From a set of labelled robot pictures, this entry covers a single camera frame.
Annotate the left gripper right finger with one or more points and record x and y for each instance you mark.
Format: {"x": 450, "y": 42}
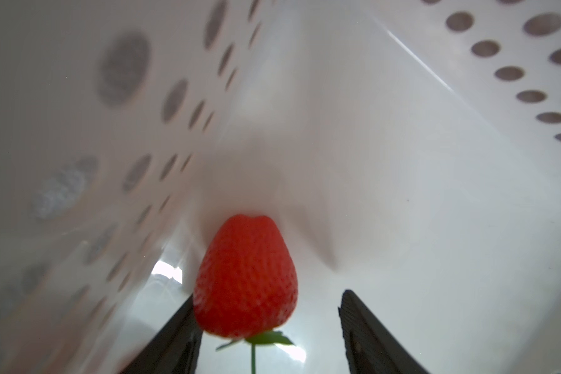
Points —
{"x": 369, "y": 346}

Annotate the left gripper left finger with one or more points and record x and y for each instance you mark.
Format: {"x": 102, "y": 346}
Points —
{"x": 175, "y": 348}

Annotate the white perforated plastic basket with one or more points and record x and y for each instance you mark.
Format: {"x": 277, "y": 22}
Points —
{"x": 409, "y": 151}

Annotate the red strawberry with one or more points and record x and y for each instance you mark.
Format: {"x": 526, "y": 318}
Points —
{"x": 247, "y": 285}

